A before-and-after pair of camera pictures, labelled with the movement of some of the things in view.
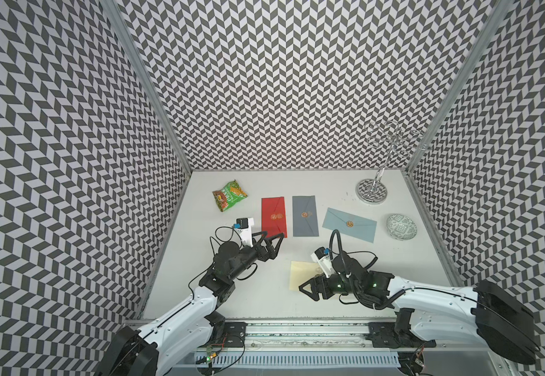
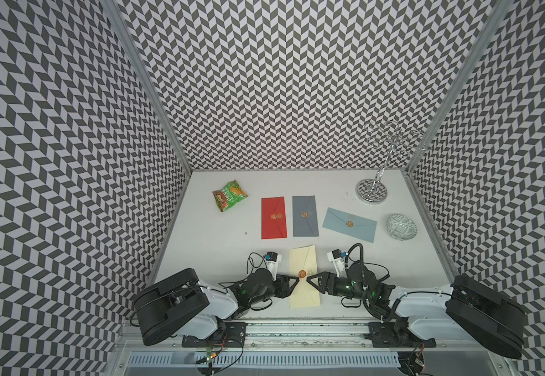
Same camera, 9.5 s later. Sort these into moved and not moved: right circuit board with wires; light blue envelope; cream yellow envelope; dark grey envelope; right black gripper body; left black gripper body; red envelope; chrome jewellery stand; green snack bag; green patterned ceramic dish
Moved: left black gripper body; cream yellow envelope
Not moved: light blue envelope; dark grey envelope; green snack bag; right black gripper body; red envelope; green patterned ceramic dish; chrome jewellery stand; right circuit board with wires
